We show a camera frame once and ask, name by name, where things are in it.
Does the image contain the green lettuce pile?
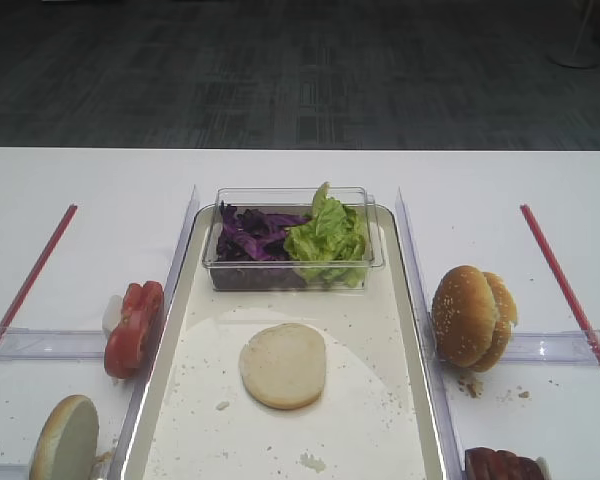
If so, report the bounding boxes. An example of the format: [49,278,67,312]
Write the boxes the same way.
[284,182,366,288]

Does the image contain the white plastic tomato pusher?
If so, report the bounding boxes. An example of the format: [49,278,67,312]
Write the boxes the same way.
[102,295,123,336]

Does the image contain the red tomato slices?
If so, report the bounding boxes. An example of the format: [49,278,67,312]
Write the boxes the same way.
[104,281,164,379]

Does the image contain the brown meat patty slices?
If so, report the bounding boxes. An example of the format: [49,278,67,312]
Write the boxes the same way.
[465,447,545,480]

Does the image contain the clear plastic salad container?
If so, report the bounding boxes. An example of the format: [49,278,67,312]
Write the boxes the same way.
[202,184,384,291]

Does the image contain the purple cabbage leaves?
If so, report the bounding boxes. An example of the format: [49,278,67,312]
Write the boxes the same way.
[216,202,309,262]

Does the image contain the bottom bun slice on tray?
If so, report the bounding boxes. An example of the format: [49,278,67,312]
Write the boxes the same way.
[239,323,327,410]

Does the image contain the sesame bun front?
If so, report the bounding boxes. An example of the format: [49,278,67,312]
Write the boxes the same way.
[432,265,499,367]

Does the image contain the sesame bun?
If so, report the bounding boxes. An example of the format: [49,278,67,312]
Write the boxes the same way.
[470,272,518,372]
[432,265,499,367]

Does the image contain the white metal serving tray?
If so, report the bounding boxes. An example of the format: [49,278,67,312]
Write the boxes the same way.
[142,206,443,479]

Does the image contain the sesame bun rear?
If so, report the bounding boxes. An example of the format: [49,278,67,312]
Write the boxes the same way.
[470,272,518,372]

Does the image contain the right red strip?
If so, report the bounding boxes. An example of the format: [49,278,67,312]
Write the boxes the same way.
[520,204,600,368]

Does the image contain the red strip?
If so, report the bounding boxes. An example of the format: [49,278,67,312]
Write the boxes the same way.
[520,204,600,368]
[0,204,78,340]

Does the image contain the left red strip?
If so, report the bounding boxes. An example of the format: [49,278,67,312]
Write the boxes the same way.
[0,204,78,340]

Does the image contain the upright bun half left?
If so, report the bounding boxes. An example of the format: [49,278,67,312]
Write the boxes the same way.
[28,394,99,480]

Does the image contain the white plastic patty pusher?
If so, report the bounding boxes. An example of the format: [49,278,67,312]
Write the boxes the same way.
[535,457,552,480]

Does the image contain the right long clear rail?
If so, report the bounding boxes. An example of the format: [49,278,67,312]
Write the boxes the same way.
[395,189,466,479]

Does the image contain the long clear rail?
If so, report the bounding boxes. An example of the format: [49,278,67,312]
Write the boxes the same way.
[395,189,466,479]
[105,189,199,479]

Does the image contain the left long clear rail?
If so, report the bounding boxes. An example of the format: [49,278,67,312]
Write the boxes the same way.
[105,189,199,479]

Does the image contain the upper left clear cross rail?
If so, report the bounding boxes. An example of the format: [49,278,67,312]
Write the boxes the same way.
[0,327,107,361]

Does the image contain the clear cross rail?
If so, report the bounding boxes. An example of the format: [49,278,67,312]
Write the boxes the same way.
[500,330,600,366]
[0,327,107,361]
[0,464,29,480]

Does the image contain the upper right clear cross rail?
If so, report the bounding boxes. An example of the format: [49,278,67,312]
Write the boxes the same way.
[500,330,600,366]

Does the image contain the lower left clear cross rail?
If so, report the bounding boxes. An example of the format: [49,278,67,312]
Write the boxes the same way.
[0,464,29,480]

